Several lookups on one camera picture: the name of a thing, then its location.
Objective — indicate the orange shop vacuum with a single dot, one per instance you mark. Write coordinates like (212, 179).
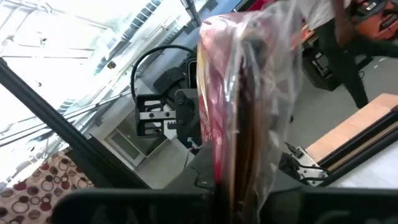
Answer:
(376, 21)

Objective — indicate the light plywood base board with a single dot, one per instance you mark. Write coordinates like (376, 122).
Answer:
(351, 127)

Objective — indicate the black equipment case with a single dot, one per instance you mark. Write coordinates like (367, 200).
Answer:
(320, 71)

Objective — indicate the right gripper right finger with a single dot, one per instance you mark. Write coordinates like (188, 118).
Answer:
(286, 182)

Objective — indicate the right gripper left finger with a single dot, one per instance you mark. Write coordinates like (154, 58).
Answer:
(202, 174)

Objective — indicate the red Orville popcorn bag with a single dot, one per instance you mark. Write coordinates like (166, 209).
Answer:
(248, 109)

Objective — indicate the person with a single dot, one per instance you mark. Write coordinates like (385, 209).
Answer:
(345, 62)

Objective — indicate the black metal table frame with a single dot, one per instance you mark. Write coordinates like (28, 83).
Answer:
(357, 140)

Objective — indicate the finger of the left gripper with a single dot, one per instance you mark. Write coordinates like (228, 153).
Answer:
(188, 118)

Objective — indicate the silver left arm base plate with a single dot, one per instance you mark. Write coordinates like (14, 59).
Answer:
(311, 165)

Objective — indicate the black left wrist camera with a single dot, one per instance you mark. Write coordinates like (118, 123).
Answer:
(171, 79)

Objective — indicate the circle patterned fabric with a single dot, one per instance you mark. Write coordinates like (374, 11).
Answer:
(37, 193)

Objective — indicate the black rig frame beam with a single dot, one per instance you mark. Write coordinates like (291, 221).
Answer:
(46, 115)

